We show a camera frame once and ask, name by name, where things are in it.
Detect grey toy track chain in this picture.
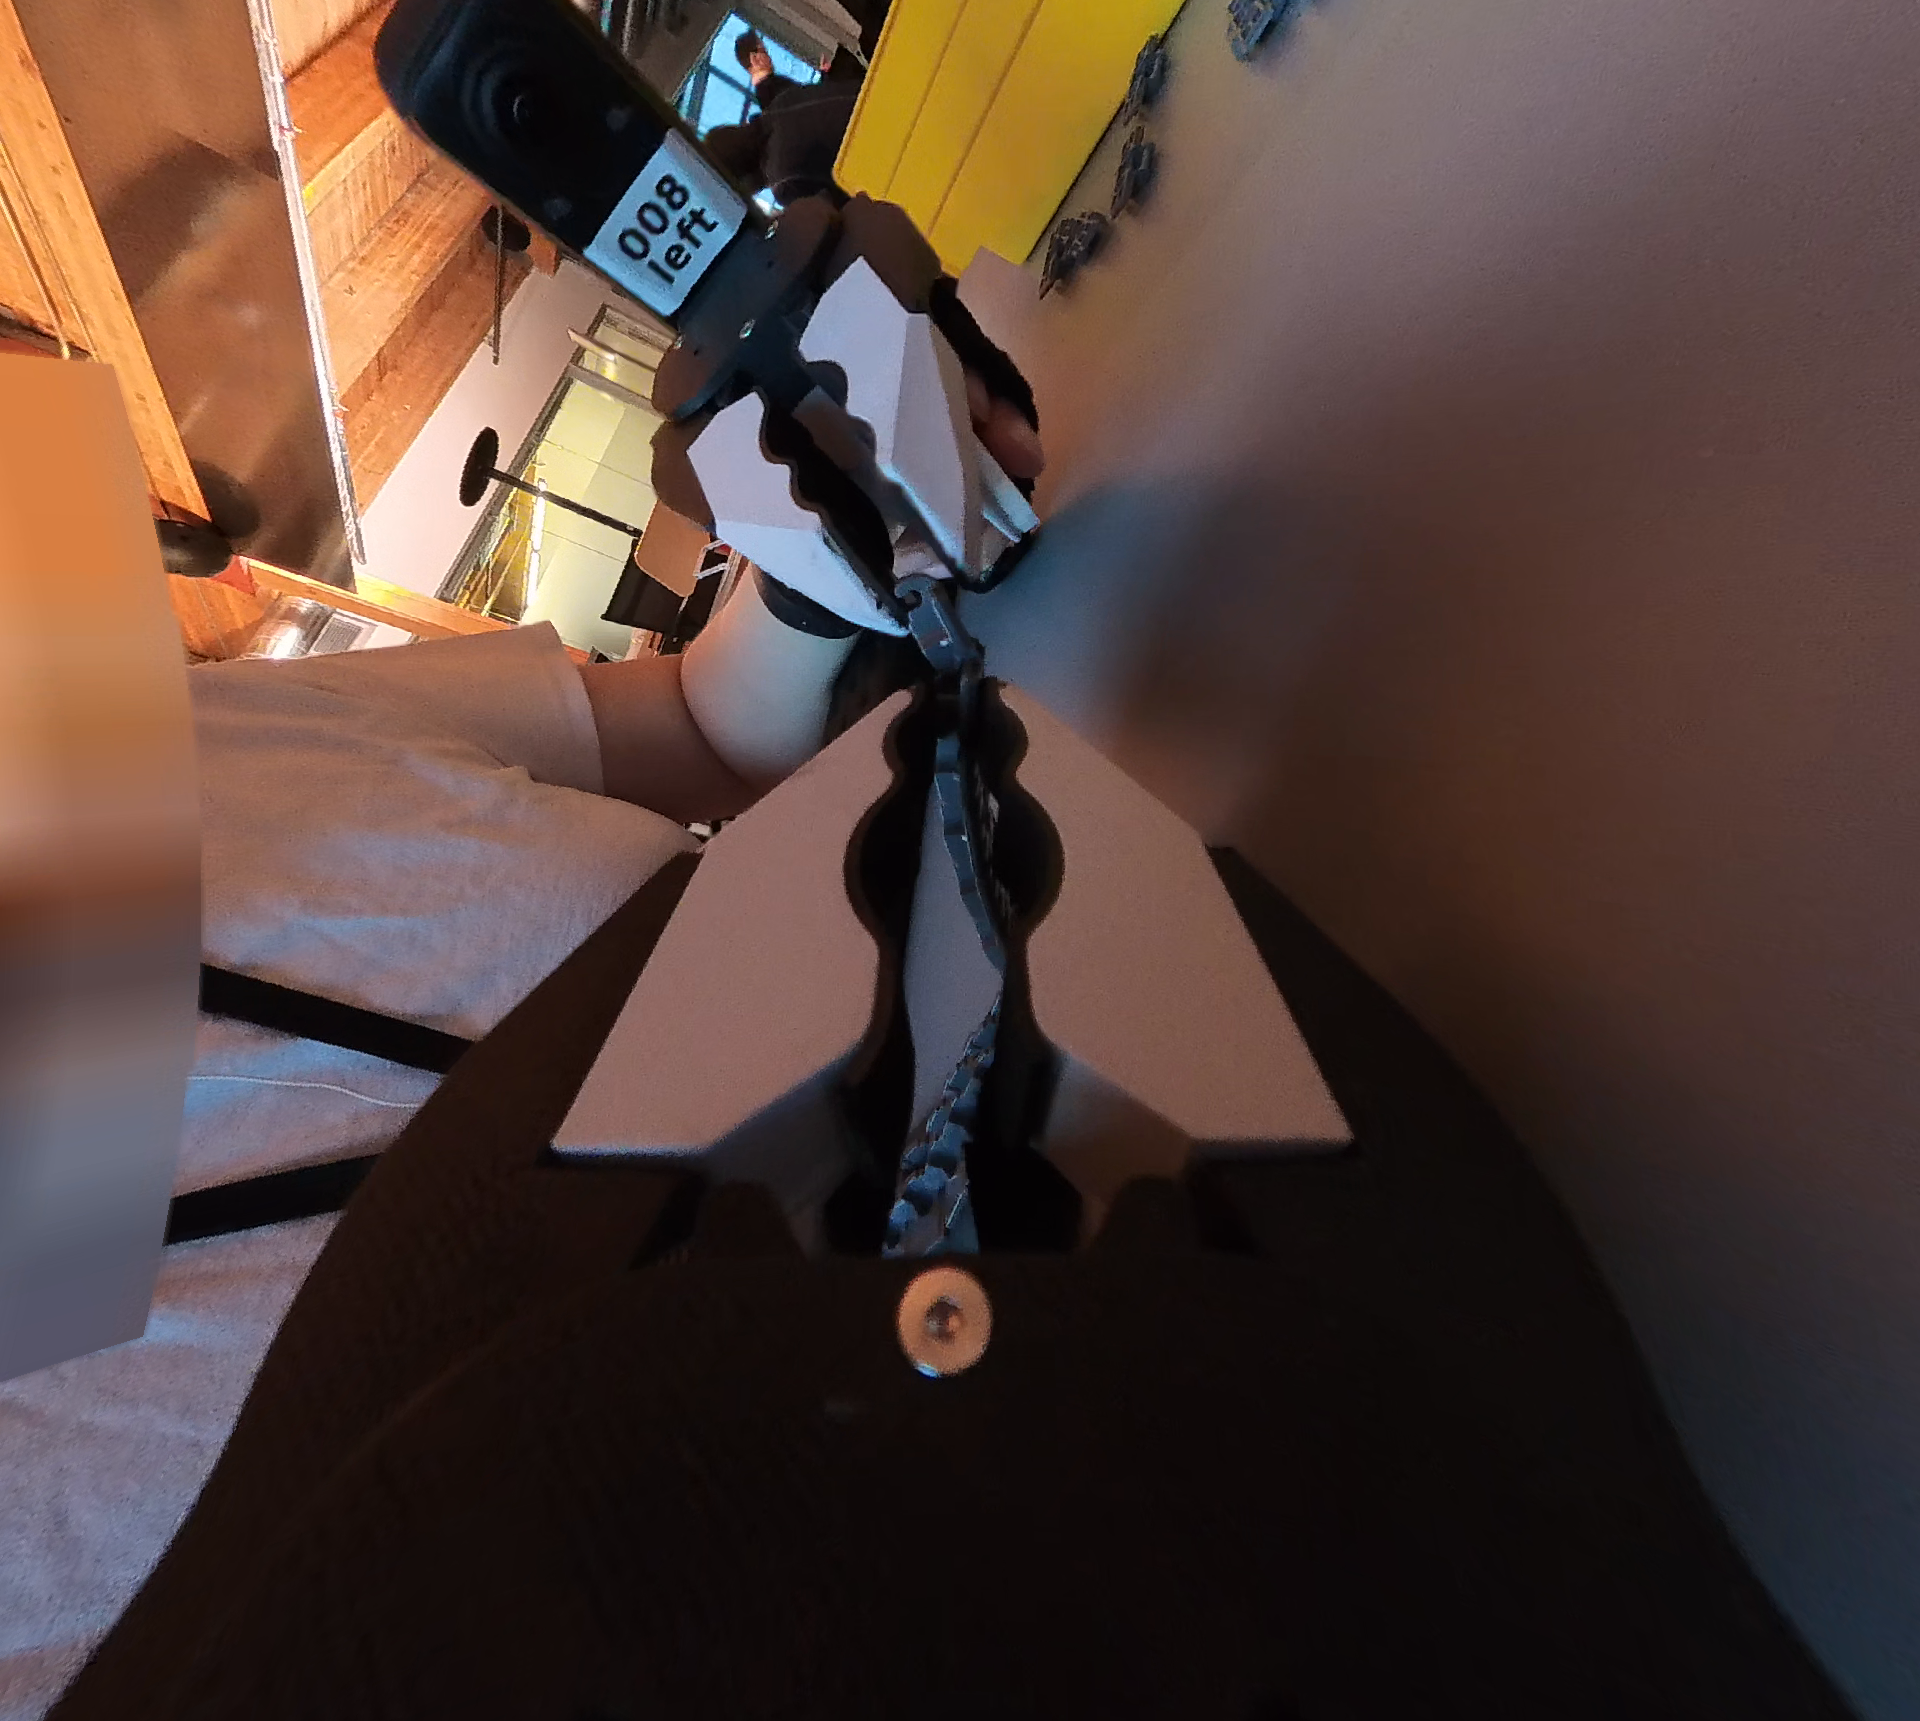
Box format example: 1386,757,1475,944
883,686,1040,1254

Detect small bright window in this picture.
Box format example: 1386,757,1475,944
673,10,819,226

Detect yellow plastic bin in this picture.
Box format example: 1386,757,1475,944
831,0,1309,269

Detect scattered loose track links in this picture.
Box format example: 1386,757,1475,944
1038,0,1405,298

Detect single grey track link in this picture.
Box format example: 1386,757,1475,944
891,573,992,690

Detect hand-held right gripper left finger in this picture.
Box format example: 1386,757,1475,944
551,692,923,1254

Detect black harness strap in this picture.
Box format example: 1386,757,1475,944
198,969,474,1074
163,1151,378,1246

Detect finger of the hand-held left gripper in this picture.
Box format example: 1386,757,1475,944
797,254,992,583
685,395,913,637

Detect silver duct with grille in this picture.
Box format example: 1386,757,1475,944
244,596,380,663

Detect black ceiling pole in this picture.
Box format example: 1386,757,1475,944
455,428,649,541

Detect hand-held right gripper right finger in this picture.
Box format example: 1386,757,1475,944
986,682,1355,1254

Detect person's left forearm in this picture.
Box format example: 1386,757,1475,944
575,656,752,827

